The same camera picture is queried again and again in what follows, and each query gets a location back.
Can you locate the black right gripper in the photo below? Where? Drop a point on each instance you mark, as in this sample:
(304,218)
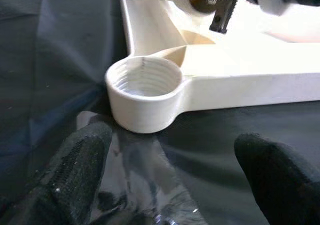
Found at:
(222,17)

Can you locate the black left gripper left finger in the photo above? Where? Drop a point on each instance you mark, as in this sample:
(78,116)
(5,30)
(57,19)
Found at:
(65,180)

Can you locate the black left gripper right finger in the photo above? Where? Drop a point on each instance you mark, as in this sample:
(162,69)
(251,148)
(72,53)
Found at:
(282,185)

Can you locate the white plastic table top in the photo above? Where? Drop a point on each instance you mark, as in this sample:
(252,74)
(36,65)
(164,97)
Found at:
(250,65)

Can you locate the black tablecloth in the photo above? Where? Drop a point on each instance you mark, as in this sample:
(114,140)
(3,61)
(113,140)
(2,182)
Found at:
(25,60)

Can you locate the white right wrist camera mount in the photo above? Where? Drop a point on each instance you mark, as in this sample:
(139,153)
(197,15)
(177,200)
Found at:
(272,5)

